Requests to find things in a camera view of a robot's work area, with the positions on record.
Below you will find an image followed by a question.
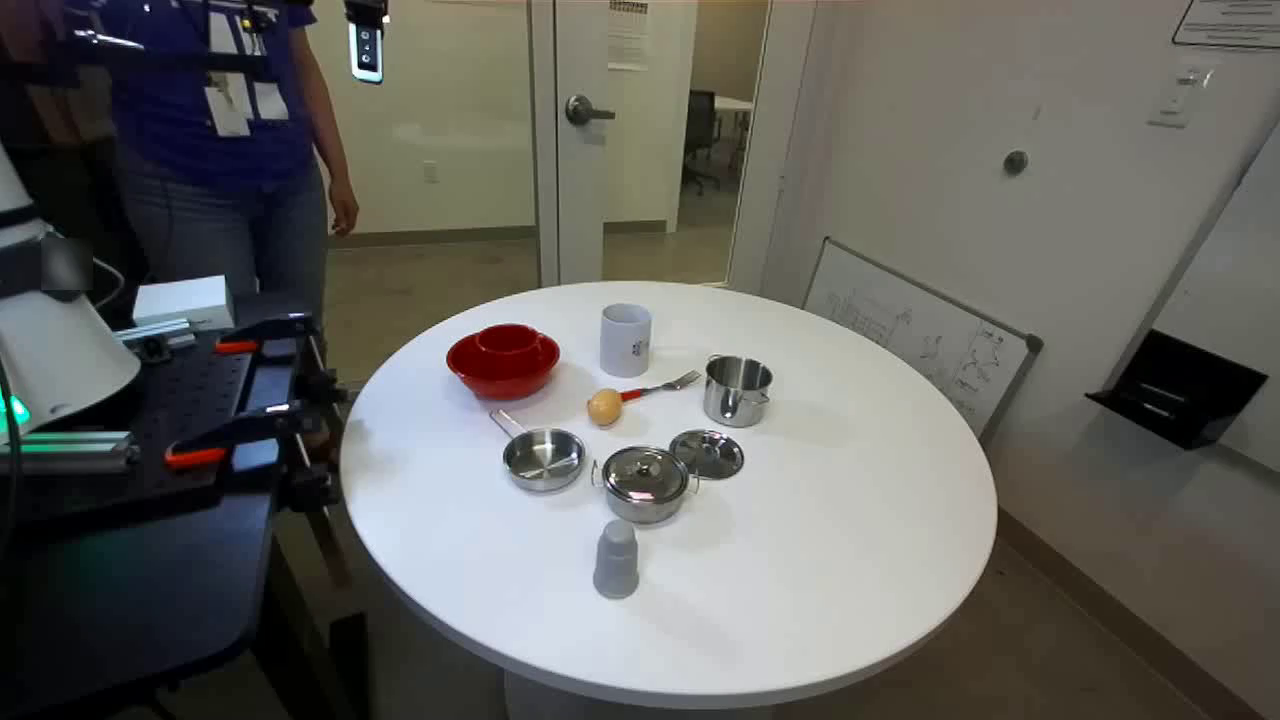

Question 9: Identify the upside-down grey plastic cup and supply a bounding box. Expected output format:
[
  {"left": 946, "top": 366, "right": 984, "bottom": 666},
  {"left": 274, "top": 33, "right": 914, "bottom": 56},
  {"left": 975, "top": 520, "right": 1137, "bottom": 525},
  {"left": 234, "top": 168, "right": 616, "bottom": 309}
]
[{"left": 590, "top": 520, "right": 640, "bottom": 599}]

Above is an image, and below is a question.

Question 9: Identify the silver door handle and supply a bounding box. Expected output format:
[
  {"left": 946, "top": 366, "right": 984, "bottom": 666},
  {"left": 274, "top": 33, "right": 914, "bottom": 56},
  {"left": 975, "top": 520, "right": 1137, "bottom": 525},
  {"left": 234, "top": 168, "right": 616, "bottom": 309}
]
[{"left": 563, "top": 97, "right": 616, "bottom": 127}]

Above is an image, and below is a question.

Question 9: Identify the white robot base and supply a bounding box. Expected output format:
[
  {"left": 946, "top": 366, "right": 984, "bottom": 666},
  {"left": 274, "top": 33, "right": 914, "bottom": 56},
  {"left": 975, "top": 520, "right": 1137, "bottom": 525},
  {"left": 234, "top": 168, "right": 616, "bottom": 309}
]
[{"left": 0, "top": 147, "right": 139, "bottom": 433}]

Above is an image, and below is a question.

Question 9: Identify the person in purple shirt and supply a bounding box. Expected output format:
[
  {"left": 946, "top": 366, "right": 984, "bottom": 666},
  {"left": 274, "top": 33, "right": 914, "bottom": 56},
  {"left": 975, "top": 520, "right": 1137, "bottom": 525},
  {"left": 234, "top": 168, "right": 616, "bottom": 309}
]
[{"left": 58, "top": 0, "right": 358, "bottom": 318}]

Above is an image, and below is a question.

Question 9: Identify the black wall tray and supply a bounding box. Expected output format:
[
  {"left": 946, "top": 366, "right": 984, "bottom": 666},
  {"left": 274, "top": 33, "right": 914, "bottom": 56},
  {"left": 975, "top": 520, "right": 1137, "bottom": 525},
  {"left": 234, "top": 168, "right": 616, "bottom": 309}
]
[{"left": 1097, "top": 333, "right": 1267, "bottom": 450}]

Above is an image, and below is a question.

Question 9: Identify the small steel frying pan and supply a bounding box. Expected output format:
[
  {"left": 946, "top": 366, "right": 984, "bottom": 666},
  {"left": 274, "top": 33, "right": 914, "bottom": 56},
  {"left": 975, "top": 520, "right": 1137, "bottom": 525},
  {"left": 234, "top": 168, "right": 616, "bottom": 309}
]
[{"left": 486, "top": 408, "right": 586, "bottom": 493}]

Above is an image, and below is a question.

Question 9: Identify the steel pot with lid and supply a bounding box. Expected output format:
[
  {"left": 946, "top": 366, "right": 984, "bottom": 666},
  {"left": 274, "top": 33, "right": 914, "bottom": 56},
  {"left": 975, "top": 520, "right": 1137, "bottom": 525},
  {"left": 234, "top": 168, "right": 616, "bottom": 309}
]
[{"left": 601, "top": 444, "right": 697, "bottom": 525}]

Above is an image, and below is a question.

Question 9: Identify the orange-handled black clamp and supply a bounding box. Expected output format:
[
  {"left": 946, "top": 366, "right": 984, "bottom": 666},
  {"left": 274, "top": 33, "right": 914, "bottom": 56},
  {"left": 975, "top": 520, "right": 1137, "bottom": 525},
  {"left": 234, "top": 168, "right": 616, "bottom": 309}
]
[
  {"left": 165, "top": 312, "right": 325, "bottom": 355},
  {"left": 165, "top": 400, "right": 340, "bottom": 474}
]

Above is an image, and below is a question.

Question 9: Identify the black cart table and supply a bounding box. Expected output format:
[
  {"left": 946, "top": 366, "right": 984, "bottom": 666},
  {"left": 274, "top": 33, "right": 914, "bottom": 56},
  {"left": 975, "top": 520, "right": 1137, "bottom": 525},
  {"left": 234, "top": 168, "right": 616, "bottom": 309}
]
[{"left": 0, "top": 342, "right": 368, "bottom": 720}]

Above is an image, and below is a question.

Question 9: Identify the flat steel lid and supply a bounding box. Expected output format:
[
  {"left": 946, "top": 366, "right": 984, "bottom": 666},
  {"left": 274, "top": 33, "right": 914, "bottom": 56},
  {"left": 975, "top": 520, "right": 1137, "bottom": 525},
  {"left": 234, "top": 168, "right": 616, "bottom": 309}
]
[{"left": 666, "top": 428, "right": 744, "bottom": 481}]

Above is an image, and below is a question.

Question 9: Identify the red handled fork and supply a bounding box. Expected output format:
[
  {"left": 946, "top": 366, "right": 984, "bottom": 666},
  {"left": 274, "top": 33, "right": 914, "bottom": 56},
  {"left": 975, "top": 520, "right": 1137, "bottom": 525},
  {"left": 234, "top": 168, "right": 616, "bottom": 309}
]
[{"left": 619, "top": 371, "right": 701, "bottom": 406}]

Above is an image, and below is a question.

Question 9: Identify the red bowl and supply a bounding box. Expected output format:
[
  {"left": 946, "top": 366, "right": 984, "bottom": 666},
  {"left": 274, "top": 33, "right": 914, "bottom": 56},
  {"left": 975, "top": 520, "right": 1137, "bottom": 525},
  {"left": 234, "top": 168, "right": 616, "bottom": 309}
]
[{"left": 447, "top": 326, "right": 559, "bottom": 400}]

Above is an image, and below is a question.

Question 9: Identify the white light switch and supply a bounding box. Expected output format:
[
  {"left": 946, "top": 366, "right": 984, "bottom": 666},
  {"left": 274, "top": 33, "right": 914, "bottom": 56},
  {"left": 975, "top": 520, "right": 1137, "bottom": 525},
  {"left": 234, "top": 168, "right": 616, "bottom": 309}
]
[{"left": 1149, "top": 63, "right": 1213, "bottom": 127}]

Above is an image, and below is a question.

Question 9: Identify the leaning whiteboard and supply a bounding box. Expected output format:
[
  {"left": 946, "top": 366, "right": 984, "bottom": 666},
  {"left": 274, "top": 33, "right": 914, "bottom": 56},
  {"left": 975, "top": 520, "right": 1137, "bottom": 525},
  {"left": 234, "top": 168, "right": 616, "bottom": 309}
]
[{"left": 805, "top": 240, "right": 1039, "bottom": 435}]

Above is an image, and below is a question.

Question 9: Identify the white ceramic mug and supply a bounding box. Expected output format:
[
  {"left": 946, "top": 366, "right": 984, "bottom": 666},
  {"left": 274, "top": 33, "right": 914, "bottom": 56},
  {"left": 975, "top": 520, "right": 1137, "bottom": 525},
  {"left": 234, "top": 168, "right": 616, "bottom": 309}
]
[{"left": 601, "top": 306, "right": 651, "bottom": 376}]

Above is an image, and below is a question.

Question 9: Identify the small steel pot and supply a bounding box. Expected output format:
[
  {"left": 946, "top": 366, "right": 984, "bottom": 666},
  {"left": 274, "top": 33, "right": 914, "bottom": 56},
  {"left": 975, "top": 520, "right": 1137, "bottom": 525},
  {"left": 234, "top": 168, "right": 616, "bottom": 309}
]
[{"left": 705, "top": 355, "right": 773, "bottom": 428}]

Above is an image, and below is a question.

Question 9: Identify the white box on cart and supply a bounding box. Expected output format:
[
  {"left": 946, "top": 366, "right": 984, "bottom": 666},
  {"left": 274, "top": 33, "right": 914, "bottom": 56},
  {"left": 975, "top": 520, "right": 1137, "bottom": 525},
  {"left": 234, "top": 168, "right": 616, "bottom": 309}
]
[{"left": 130, "top": 278, "right": 231, "bottom": 333}]

